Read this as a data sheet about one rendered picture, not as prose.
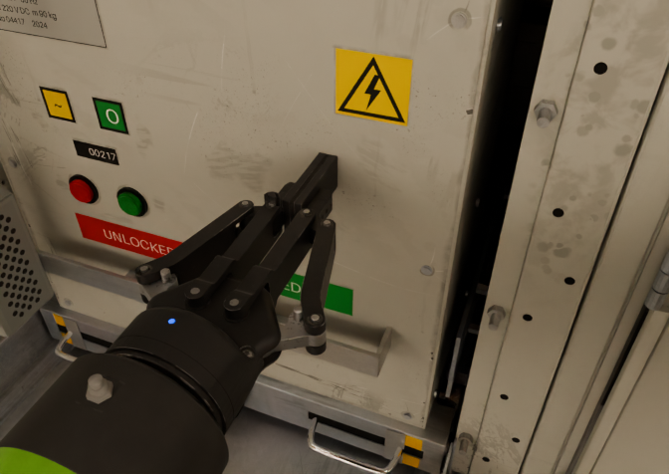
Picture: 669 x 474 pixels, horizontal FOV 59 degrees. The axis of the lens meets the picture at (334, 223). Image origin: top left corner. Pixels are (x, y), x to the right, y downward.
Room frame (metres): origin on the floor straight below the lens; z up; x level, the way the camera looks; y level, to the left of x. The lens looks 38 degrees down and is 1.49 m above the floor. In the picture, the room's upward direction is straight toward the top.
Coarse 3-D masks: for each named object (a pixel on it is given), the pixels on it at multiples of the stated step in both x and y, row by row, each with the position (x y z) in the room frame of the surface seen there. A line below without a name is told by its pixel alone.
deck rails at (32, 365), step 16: (32, 320) 0.53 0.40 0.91; (16, 336) 0.51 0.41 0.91; (32, 336) 0.52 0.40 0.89; (48, 336) 0.54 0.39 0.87; (0, 352) 0.48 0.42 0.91; (16, 352) 0.50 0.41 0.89; (32, 352) 0.51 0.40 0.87; (48, 352) 0.53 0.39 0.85; (64, 352) 0.53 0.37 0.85; (0, 368) 0.47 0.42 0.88; (16, 368) 0.49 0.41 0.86; (32, 368) 0.50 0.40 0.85; (48, 368) 0.50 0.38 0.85; (0, 384) 0.46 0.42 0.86; (16, 384) 0.47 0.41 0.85; (32, 384) 0.47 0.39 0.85; (0, 400) 0.45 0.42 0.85; (16, 400) 0.45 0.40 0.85; (0, 416) 0.43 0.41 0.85; (448, 464) 0.33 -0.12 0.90
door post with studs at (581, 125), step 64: (576, 0) 0.35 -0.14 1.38; (640, 0) 0.34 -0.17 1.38; (576, 64) 0.35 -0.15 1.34; (640, 64) 0.33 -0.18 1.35; (576, 128) 0.34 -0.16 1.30; (512, 192) 0.36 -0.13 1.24; (576, 192) 0.34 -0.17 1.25; (512, 256) 0.35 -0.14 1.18; (576, 256) 0.33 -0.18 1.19; (512, 320) 0.34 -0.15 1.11; (512, 384) 0.34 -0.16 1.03; (512, 448) 0.33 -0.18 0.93
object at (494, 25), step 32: (512, 0) 0.46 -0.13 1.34; (512, 32) 0.50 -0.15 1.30; (480, 96) 0.36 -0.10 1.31; (480, 128) 0.39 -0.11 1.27; (480, 160) 0.43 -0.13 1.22; (480, 192) 0.49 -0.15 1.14; (480, 224) 0.56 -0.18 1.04; (448, 288) 0.36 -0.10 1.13; (448, 320) 0.40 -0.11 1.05; (448, 352) 0.46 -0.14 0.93
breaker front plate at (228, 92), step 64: (128, 0) 0.46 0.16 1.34; (192, 0) 0.44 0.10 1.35; (256, 0) 0.42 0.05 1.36; (320, 0) 0.40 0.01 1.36; (384, 0) 0.39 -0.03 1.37; (448, 0) 0.37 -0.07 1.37; (0, 64) 0.52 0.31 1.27; (64, 64) 0.49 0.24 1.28; (128, 64) 0.47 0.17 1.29; (192, 64) 0.44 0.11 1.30; (256, 64) 0.42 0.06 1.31; (320, 64) 0.40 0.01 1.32; (448, 64) 0.37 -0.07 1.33; (0, 128) 0.53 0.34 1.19; (64, 128) 0.50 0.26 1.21; (128, 128) 0.47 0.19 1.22; (192, 128) 0.45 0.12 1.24; (256, 128) 0.42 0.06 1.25; (320, 128) 0.40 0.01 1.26; (384, 128) 0.38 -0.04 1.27; (448, 128) 0.37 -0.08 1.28; (64, 192) 0.51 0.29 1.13; (192, 192) 0.45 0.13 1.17; (256, 192) 0.43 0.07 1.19; (384, 192) 0.38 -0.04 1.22; (448, 192) 0.36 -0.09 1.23; (64, 256) 0.53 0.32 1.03; (128, 256) 0.49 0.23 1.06; (384, 256) 0.38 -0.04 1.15; (448, 256) 0.36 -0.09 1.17; (128, 320) 0.50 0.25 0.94; (384, 320) 0.38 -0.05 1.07; (320, 384) 0.40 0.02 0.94; (384, 384) 0.38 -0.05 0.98
